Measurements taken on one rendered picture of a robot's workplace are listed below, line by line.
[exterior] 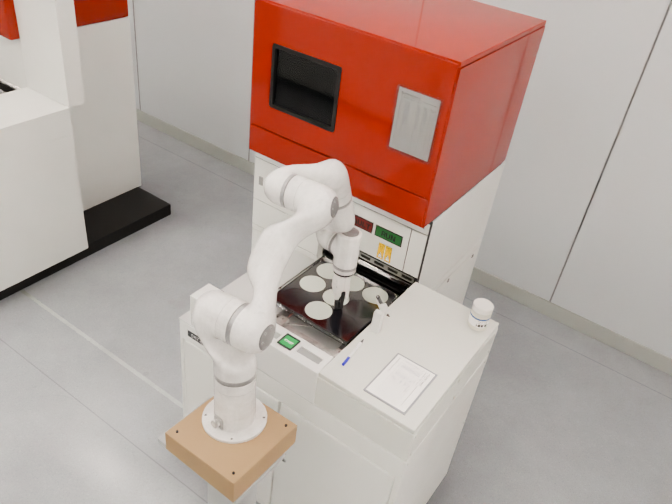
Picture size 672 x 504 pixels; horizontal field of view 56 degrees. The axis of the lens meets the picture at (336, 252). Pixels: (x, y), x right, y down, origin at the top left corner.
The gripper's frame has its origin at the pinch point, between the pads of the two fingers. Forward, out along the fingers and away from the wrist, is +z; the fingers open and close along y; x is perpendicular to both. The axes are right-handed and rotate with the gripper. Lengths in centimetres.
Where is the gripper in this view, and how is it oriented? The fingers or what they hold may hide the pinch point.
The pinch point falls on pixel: (338, 303)
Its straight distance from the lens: 231.7
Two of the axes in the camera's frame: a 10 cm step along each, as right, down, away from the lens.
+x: 9.9, 0.3, 1.6
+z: -1.1, 8.1, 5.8
